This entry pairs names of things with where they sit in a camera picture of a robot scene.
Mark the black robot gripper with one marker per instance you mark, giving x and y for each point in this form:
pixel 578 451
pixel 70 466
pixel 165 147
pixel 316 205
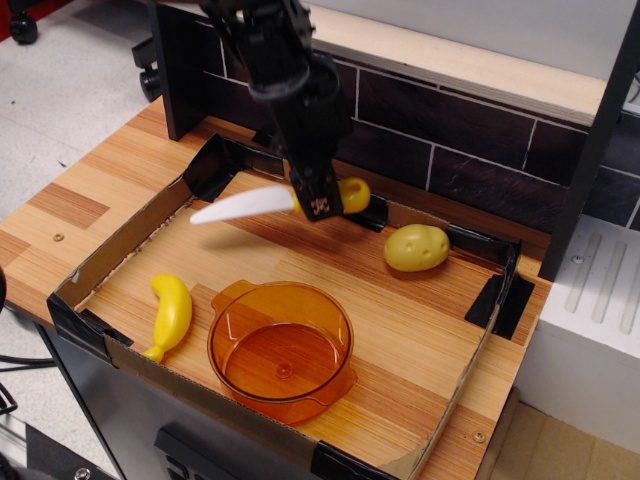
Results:
pixel 311 121

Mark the white toy knife yellow handle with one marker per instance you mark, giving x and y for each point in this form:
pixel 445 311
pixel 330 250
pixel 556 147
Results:
pixel 354 193

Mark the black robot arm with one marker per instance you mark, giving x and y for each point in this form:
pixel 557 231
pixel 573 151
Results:
pixel 271 39

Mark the orange transparent plastic pot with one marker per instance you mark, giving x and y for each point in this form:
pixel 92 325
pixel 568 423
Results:
pixel 283 349

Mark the yellow toy potato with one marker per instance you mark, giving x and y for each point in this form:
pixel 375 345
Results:
pixel 416 247

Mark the yellow toy banana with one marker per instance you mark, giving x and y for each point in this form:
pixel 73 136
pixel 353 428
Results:
pixel 173 317

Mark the black chair wheel base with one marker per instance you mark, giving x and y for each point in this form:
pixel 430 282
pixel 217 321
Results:
pixel 144 56

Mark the white toy sink drainboard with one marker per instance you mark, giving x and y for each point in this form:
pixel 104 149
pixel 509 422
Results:
pixel 582 364

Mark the black office chair caster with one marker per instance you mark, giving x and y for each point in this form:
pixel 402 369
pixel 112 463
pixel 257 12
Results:
pixel 23 29

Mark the black shelf frame wooden top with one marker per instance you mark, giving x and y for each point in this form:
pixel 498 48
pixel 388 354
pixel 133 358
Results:
pixel 513 145

